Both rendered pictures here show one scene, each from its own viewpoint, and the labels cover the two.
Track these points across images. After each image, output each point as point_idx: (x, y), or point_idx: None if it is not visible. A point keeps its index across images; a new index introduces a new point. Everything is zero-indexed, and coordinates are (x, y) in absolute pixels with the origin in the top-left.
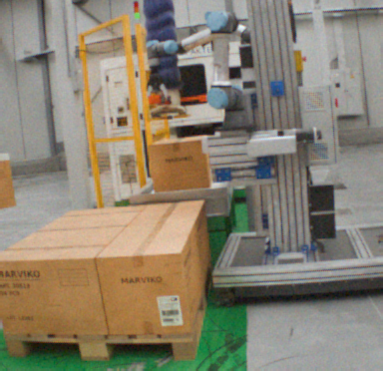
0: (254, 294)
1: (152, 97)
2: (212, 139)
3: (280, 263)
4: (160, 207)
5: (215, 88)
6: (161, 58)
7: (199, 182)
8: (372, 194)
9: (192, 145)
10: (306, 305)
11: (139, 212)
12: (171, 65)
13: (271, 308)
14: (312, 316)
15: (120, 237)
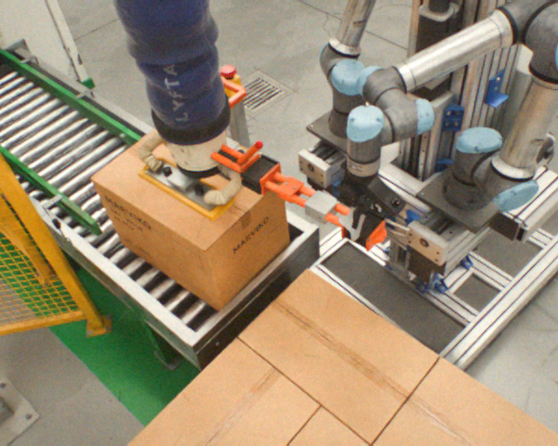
0: (472, 362)
1: (374, 236)
2: (454, 238)
3: (468, 303)
4: (288, 338)
5: (530, 184)
6: (202, 66)
7: (278, 242)
8: (244, 25)
9: (268, 198)
10: (511, 331)
11: (288, 380)
12: (218, 70)
13: (488, 361)
14: (547, 348)
15: None
